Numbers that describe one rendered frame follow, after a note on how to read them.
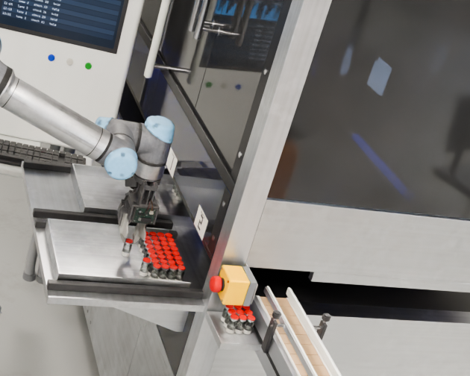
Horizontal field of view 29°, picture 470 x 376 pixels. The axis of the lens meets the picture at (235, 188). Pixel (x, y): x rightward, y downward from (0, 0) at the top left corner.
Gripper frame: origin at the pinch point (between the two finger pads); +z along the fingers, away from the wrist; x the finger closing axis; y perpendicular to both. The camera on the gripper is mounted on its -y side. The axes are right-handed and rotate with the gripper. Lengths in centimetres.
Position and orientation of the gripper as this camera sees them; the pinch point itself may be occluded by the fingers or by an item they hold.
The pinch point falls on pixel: (129, 237)
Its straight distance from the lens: 241.6
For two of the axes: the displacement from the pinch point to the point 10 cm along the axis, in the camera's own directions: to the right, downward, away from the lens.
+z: -2.7, 8.7, 4.2
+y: 2.8, 4.9, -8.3
